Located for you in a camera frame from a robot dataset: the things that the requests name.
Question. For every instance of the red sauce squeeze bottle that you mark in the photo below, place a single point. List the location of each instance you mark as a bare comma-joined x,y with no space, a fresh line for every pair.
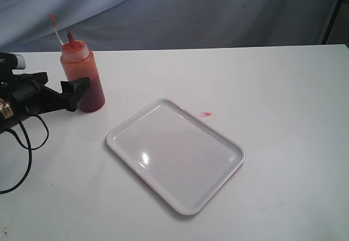
78,61

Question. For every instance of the black tripod stand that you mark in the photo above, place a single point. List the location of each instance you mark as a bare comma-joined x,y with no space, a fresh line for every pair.
334,10

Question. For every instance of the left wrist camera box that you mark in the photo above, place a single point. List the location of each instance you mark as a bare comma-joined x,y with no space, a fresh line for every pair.
10,61

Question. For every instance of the white rectangular plastic tray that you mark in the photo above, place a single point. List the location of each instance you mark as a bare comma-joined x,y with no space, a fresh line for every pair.
182,159

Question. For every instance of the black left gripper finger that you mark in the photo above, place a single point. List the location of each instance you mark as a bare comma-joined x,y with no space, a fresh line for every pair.
72,92
40,78

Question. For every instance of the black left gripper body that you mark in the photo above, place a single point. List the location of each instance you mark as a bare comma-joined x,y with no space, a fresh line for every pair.
26,99

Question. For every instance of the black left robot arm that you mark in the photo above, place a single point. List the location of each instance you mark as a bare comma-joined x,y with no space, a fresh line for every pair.
7,77

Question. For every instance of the grey backdrop cloth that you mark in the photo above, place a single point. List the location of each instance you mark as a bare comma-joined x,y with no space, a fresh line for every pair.
162,24

